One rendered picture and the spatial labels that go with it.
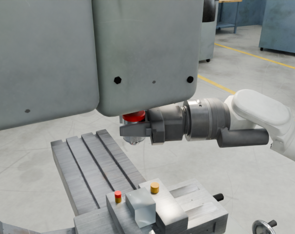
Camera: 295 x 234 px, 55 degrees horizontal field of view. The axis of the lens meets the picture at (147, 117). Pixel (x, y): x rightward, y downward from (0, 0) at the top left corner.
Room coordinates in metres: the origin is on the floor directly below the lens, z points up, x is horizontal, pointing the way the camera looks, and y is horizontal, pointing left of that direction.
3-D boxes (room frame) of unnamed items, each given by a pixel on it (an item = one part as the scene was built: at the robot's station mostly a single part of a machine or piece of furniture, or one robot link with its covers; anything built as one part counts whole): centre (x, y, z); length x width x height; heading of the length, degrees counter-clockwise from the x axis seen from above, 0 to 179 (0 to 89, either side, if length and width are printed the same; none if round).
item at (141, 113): (0.52, 0.03, 1.26); 0.05 x 0.05 x 0.01
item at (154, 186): (0.55, -0.02, 1.05); 0.02 x 0.02 x 0.02
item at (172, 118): (0.52, -0.06, 1.24); 0.13 x 0.12 x 0.10; 6
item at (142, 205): (0.49, 0.02, 1.03); 0.06 x 0.05 x 0.06; 25
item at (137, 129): (0.48, 0.02, 1.24); 0.06 x 0.02 x 0.03; 96
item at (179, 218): (0.52, -0.03, 1.02); 0.15 x 0.06 x 0.04; 25
